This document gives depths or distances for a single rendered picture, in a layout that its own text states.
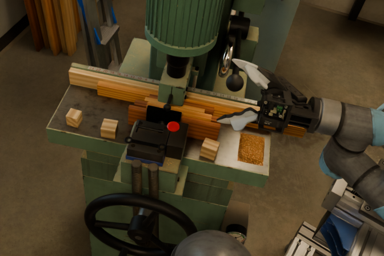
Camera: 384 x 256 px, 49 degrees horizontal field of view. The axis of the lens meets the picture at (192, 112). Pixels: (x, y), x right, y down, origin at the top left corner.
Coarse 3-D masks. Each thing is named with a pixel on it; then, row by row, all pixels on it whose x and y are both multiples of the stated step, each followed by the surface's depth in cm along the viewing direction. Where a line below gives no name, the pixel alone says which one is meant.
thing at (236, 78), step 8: (232, 16) 114; (240, 16) 118; (232, 24) 113; (240, 24) 113; (248, 24) 113; (232, 32) 114; (240, 32) 110; (240, 40) 104; (240, 48) 100; (232, 72) 87; (232, 80) 81; (240, 80) 81; (232, 88) 81; (240, 88) 81
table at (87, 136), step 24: (72, 96) 121; (96, 96) 122; (96, 120) 116; (120, 120) 117; (72, 144) 115; (96, 144) 113; (120, 144) 112; (192, 144) 114; (120, 168) 110; (192, 168) 114; (216, 168) 112; (240, 168) 111; (264, 168) 112; (144, 192) 108
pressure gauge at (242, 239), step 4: (232, 224) 124; (236, 224) 123; (228, 228) 124; (232, 228) 123; (236, 228) 123; (240, 228) 123; (244, 228) 123; (228, 232) 123; (232, 232) 122; (236, 232) 122; (240, 232) 122; (244, 232) 123; (236, 236) 123; (240, 236) 123; (244, 236) 122; (240, 240) 125; (244, 240) 124
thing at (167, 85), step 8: (192, 64) 117; (160, 80) 110; (168, 80) 110; (176, 80) 111; (184, 80) 111; (160, 88) 110; (168, 88) 110; (176, 88) 110; (184, 88) 109; (160, 96) 113; (168, 96) 112; (176, 96) 112; (184, 96) 112; (176, 104) 114
